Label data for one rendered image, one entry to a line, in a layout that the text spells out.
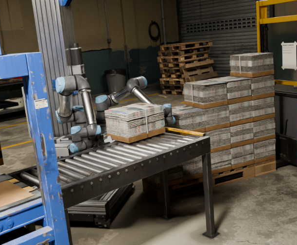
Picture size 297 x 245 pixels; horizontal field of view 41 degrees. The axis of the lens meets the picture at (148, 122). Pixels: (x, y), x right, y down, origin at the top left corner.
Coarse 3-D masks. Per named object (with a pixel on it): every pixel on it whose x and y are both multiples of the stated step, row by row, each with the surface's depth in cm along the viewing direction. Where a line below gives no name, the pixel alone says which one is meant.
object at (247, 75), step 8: (232, 72) 429; (256, 72) 401; (264, 72) 405; (272, 72) 410; (256, 96) 406; (264, 96) 410; (256, 120) 411; (272, 136) 423; (256, 160) 420; (264, 160) 425
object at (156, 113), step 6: (150, 108) 303; (156, 108) 307; (162, 108) 311; (150, 114) 304; (156, 114) 307; (162, 114) 312; (150, 120) 304; (156, 120) 308; (162, 120) 313; (150, 126) 305; (156, 126) 310; (162, 126) 314
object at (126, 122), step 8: (112, 112) 301; (120, 112) 296; (128, 112) 293; (136, 112) 294; (112, 120) 304; (120, 120) 296; (128, 120) 290; (136, 120) 295; (112, 128) 307; (120, 128) 298; (128, 128) 291; (136, 128) 296; (128, 136) 292
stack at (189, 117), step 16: (176, 112) 381; (192, 112) 378; (208, 112) 386; (224, 112) 394; (240, 112) 402; (176, 128) 374; (192, 128) 381; (224, 128) 396; (240, 128) 405; (224, 144) 400; (192, 160) 387; (224, 160) 402; (240, 160) 411; (176, 176) 383; (160, 192) 378; (192, 192) 393
